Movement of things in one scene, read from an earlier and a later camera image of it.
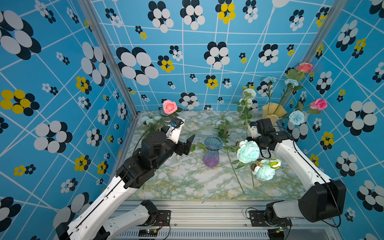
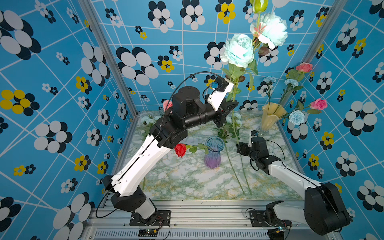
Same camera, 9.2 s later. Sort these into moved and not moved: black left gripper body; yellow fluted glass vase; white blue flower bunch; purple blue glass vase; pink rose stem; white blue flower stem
Moved: white blue flower bunch; black left gripper body
Not moved: yellow fluted glass vase; pink rose stem; purple blue glass vase; white blue flower stem
